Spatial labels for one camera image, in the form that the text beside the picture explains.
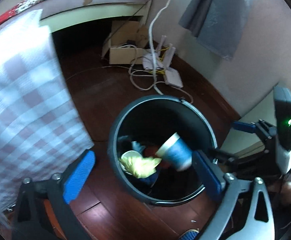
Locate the black trash bin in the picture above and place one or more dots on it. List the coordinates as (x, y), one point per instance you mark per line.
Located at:
(148, 107)

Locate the checked tablecloth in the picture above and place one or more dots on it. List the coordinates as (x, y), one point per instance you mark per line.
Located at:
(23, 100)

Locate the white router with antennas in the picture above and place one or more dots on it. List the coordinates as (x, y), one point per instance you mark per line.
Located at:
(166, 52)

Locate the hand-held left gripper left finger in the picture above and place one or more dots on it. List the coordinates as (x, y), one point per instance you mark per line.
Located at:
(79, 177)

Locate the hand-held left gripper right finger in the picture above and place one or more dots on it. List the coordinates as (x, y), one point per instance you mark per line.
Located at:
(208, 177)

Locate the red plastic bag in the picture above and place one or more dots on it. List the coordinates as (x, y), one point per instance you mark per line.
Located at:
(150, 151)

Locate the cardboard box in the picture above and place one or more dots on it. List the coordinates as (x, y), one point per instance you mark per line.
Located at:
(121, 53)

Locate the blue striped slipper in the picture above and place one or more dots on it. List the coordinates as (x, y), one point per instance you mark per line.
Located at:
(189, 235)

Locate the blue paper cup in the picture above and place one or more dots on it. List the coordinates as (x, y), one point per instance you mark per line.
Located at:
(176, 152)

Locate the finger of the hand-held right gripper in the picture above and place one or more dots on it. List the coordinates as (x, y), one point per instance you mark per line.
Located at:
(243, 126)
(255, 160)

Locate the cream cabinet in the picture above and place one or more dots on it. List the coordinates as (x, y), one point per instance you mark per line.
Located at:
(250, 110)

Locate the grey curtain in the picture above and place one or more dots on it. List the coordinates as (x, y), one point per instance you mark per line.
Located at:
(215, 17)

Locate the bed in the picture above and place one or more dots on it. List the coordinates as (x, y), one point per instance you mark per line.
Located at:
(98, 7)

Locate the white paper cup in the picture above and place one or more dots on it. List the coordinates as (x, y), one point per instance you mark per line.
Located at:
(129, 155)

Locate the yellow wrapper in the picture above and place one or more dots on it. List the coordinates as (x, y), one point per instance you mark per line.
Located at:
(143, 165)

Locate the white modem box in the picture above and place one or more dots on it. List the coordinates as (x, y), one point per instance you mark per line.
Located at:
(173, 78)

